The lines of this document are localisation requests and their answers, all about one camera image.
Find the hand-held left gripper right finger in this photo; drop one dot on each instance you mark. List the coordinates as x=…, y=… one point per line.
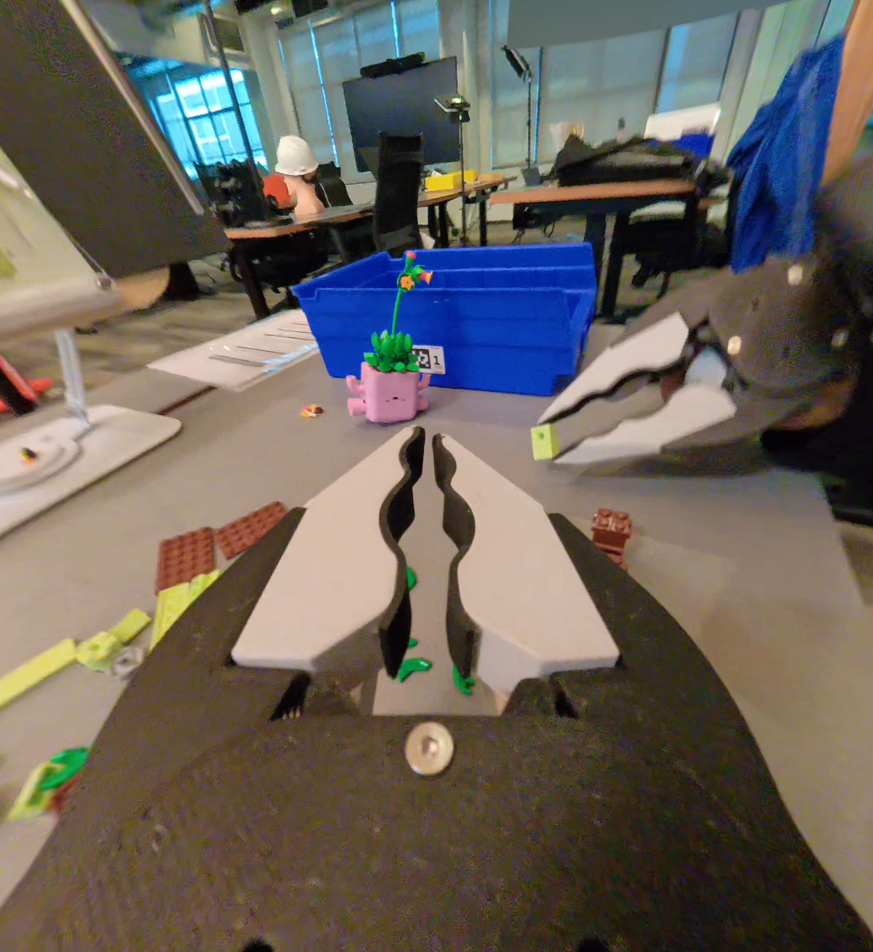
x=533, y=595

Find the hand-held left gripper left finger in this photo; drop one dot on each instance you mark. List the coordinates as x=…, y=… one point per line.
x=317, y=587

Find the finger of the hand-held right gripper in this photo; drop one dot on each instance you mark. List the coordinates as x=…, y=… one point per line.
x=622, y=364
x=652, y=435

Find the brown brick assembly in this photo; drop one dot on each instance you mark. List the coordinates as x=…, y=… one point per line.
x=611, y=528

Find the small lime green brick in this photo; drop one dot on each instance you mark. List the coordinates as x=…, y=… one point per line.
x=545, y=442

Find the person's right hand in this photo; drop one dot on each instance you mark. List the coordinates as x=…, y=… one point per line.
x=816, y=407

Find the brown studded plate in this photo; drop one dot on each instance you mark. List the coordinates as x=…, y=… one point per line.
x=252, y=529
x=186, y=559

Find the scattered green leaf pieces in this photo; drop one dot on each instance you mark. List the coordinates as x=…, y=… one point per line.
x=410, y=668

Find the blue plastic bin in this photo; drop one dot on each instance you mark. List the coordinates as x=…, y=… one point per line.
x=496, y=327

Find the blue cloth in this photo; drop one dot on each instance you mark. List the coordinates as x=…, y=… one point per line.
x=779, y=163

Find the wooden office desk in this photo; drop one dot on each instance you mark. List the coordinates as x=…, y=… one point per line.
x=273, y=229
x=593, y=193

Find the black bag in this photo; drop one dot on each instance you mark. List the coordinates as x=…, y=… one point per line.
x=630, y=163

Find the grey round plate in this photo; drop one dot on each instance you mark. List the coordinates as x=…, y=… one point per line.
x=130, y=663

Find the pink brick flower pot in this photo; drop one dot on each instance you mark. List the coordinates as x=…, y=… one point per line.
x=388, y=394

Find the white box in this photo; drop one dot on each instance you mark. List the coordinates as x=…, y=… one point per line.
x=682, y=119

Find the white printed sheet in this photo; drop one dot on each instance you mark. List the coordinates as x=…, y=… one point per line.
x=243, y=357

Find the yellow plastic bin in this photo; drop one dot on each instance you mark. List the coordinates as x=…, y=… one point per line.
x=451, y=181

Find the white book stand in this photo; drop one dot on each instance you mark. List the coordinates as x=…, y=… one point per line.
x=109, y=446

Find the black office chair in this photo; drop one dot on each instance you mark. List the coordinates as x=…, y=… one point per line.
x=399, y=193

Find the black light stand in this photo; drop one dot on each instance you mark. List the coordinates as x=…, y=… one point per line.
x=517, y=63

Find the scattered lime green bricks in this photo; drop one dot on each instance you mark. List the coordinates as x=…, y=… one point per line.
x=12, y=684

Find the black monitor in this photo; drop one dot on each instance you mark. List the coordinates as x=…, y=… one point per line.
x=399, y=111

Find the wooden post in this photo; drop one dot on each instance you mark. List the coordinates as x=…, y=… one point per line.
x=868, y=59

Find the black camera tripod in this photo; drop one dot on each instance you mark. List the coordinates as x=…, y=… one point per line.
x=455, y=108

